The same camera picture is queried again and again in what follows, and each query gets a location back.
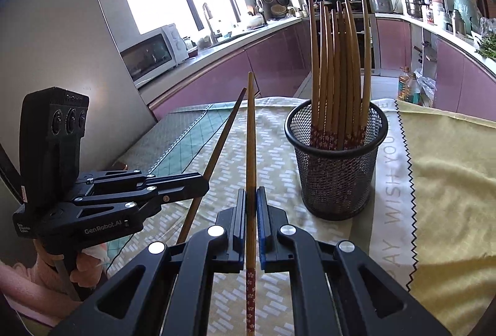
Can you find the black mesh utensil holder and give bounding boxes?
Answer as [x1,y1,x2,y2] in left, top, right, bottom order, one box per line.
[285,99,389,221]

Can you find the pink base cabinets window side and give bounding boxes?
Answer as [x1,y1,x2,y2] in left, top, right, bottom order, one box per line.
[149,18,311,120]

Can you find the person's left forearm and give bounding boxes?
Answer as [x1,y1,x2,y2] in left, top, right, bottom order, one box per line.
[0,241,76,321]

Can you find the yellow towel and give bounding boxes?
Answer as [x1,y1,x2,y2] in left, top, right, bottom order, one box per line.
[395,99,496,336]

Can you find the steel stock pot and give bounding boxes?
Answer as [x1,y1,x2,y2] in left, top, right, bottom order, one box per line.
[405,0,425,18]

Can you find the grey refrigerator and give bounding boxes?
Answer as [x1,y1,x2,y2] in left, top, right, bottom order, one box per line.
[0,0,159,244]

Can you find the bunch of chopsticks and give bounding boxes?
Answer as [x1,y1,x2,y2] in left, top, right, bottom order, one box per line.
[308,0,372,151]

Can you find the green leafy vegetables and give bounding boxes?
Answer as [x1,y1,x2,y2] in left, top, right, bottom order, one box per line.
[476,34,496,60]

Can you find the person's left hand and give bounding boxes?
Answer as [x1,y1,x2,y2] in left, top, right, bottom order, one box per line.
[72,245,107,289]

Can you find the yellow oil bottle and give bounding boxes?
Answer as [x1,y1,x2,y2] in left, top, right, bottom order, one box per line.
[398,67,414,100]

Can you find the red-patterned wooden chopstick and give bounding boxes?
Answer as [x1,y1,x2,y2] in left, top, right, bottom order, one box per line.
[176,88,247,245]
[245,73,257,335]

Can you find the steel thermos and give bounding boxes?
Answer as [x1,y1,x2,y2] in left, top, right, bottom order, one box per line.
[451,10,466,35]

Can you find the pink base cabinets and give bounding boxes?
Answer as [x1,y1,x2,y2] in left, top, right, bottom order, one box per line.
[374,18,496,120]

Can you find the kitchen sink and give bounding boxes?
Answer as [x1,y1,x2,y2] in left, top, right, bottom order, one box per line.
[217,32,249,44]

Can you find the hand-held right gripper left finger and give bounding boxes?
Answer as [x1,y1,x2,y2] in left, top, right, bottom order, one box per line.
[48,188,249,336]

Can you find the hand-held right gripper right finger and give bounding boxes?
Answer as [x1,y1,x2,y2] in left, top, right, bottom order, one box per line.
[256,186,452,336]

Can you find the steel faucet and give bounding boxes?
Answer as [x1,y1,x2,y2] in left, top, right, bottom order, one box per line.
[202,3,218,43]

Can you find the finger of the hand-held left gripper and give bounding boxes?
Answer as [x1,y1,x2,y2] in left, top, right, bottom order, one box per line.
[77,170,156,194]
[72,172,210,229]

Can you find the mint green appliance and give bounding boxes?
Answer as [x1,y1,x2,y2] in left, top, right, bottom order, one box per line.
[453,0,480,37]

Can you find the clear plastic bag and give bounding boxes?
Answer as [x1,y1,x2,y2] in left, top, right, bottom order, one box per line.
[480,16,496,41]

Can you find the white microwave oven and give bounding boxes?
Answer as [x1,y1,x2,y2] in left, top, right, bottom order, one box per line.
[120,23,190,83]

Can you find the teal checked table mat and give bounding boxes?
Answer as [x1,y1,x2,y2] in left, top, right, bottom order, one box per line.
[106,104,241,278]

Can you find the beige patterned cloth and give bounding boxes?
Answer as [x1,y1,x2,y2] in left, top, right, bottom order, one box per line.
[106,96,416,336]

